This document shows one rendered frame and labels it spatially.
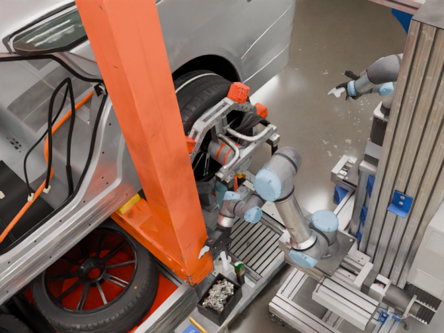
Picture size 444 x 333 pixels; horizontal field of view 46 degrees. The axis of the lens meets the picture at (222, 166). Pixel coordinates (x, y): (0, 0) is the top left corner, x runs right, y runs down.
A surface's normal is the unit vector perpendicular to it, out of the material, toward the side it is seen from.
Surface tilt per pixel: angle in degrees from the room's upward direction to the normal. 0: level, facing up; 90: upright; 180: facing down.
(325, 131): 0
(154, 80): 90
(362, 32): 0
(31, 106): 6
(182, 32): 90
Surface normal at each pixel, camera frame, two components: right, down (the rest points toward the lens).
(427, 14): -0.09, -0.62
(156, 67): 0.73, 0.49
